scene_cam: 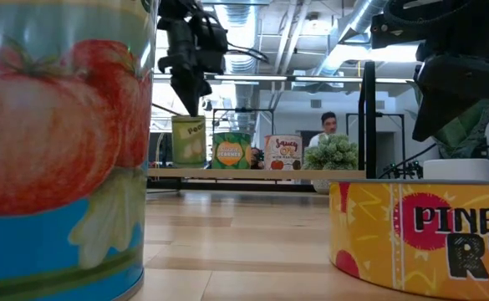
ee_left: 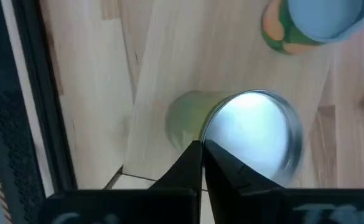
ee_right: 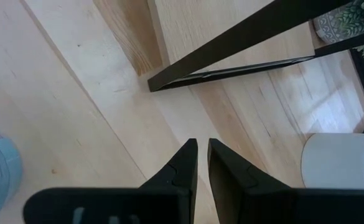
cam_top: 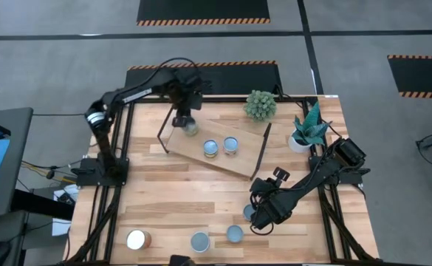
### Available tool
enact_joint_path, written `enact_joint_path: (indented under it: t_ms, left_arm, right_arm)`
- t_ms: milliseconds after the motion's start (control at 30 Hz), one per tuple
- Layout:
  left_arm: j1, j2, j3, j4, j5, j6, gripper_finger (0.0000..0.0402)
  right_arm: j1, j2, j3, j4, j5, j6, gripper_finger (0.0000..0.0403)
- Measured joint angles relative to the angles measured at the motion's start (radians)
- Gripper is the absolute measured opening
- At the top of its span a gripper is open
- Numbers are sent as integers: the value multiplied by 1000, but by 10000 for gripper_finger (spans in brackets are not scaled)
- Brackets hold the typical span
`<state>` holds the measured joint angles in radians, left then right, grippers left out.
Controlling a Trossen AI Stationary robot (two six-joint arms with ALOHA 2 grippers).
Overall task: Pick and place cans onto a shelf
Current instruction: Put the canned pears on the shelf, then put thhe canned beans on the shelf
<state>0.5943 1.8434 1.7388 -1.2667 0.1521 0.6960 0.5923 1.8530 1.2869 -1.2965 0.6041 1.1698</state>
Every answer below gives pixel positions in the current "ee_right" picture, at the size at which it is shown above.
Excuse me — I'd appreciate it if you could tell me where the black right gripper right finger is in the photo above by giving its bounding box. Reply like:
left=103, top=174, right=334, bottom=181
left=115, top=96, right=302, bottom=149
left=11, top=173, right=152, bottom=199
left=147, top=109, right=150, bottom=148
left=207, top=138, right=364, bottom=224

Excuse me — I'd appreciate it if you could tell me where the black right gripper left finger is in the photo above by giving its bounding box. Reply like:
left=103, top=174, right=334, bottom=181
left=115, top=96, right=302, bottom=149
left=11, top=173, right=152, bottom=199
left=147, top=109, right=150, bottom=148
left=22, top=138, right=199, bottom=224

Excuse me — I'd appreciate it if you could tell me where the snake plant in white pot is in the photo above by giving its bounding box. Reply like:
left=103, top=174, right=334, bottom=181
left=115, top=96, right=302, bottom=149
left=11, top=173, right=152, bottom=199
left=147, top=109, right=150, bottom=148
left=300, top=133, right=364, bottom=190

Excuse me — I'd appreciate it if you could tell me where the green succulent in patterned pot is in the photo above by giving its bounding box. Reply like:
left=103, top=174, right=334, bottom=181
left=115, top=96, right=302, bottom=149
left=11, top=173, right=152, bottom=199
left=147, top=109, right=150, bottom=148
left=312, top=0, right=364, bottom=62

